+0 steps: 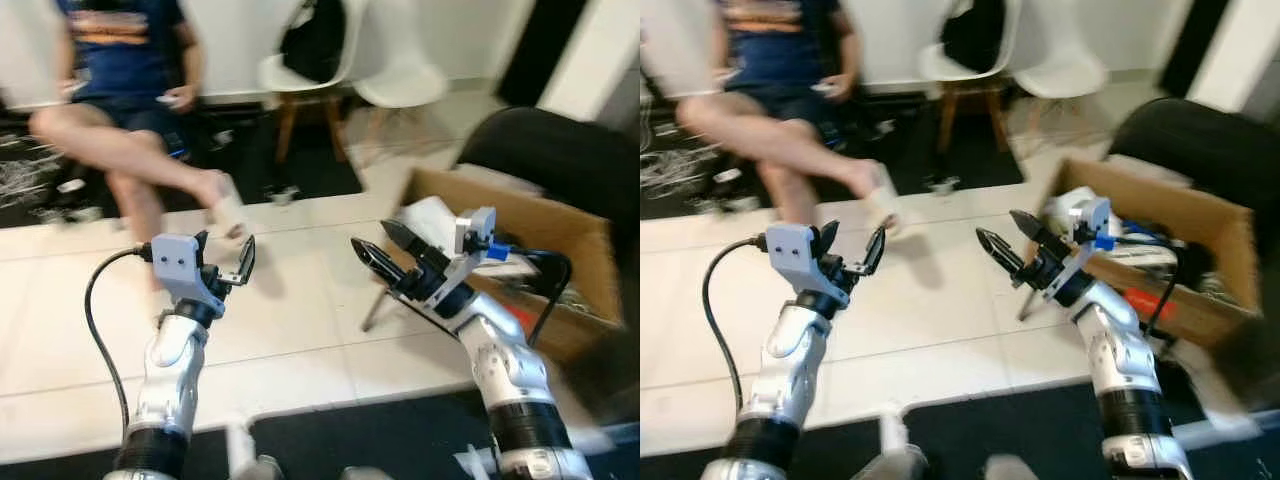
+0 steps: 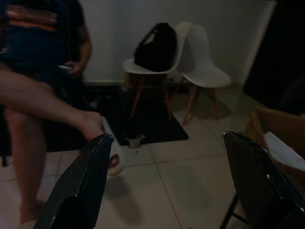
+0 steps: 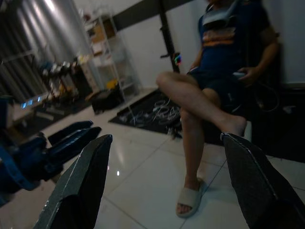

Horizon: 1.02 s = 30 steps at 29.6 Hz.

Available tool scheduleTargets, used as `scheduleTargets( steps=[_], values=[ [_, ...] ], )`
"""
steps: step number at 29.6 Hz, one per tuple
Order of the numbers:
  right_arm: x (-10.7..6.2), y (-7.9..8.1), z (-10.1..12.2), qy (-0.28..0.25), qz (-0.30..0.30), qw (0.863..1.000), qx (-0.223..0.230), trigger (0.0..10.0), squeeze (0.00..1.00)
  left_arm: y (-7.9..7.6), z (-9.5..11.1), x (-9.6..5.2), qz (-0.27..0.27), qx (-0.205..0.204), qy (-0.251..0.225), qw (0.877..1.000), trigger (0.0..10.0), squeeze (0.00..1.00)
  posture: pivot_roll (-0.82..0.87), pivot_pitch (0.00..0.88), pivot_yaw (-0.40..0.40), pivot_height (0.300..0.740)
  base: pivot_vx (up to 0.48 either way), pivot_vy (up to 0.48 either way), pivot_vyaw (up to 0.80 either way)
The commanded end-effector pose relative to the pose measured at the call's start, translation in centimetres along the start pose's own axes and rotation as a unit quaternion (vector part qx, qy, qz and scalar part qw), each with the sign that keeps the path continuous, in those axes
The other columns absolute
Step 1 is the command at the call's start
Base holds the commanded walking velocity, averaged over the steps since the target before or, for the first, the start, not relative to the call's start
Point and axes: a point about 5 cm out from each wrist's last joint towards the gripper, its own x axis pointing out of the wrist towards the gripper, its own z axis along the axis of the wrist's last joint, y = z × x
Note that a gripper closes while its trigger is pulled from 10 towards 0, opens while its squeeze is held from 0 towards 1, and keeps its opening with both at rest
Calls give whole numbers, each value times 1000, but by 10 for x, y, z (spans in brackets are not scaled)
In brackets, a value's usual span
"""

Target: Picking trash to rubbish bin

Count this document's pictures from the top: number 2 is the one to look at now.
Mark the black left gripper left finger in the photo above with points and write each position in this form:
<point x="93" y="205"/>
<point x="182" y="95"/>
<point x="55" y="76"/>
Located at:
<point x="81" y="181"/>

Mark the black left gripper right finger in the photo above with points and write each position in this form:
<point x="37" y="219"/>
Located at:
<point x="257" y="188"/>

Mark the white paper sheet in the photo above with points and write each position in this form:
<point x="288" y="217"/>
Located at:
<point x="282" y="148"/>

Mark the white slide sandal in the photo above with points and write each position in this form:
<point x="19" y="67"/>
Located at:
<point x="117" y="145"/>

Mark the small crumpled white cup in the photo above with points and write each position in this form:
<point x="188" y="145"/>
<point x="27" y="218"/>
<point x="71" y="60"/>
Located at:
<point x="135" y="142"/>

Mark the brown cardboard box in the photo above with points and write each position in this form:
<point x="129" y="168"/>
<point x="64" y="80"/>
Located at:
<point x="282" y="121"/>

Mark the black floor mat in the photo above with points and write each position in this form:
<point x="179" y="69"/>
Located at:
<point x="155" y="130"/>

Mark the seated person in dark shirt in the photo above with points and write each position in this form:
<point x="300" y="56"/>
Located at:
<point x="33" y="90"/>

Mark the white smartphone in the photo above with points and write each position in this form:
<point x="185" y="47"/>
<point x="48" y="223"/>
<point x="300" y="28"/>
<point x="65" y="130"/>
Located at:
<point x="64" y="67"/>

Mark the white shell chair wooden legs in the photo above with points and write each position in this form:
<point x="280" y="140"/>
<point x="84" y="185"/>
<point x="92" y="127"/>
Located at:
<point x="149" y="68"/>
<point x="205" y="71"/>

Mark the black bag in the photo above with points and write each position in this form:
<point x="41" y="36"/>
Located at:
<point x="156" y="48"/>

